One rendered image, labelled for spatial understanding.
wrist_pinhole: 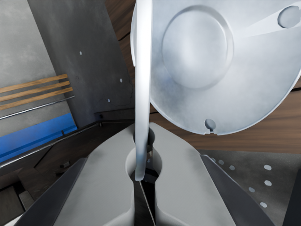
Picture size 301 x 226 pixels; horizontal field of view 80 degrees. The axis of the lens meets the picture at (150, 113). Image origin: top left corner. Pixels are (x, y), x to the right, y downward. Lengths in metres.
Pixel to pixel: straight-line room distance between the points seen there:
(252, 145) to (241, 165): 0.48
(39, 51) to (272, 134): 1.96
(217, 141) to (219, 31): 0.19
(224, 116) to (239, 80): 0.06
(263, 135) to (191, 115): 0.12
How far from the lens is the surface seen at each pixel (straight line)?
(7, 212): 0.71
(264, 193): 0.87
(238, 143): 0.35
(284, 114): 0.31
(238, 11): 0.29
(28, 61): 2.01
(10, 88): 1.72
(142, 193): 0.77
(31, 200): 0.57
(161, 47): 0.35
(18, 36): 2.07
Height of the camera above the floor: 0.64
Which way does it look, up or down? 40 degrees down
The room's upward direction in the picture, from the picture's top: 116 degrees counter-clockwise
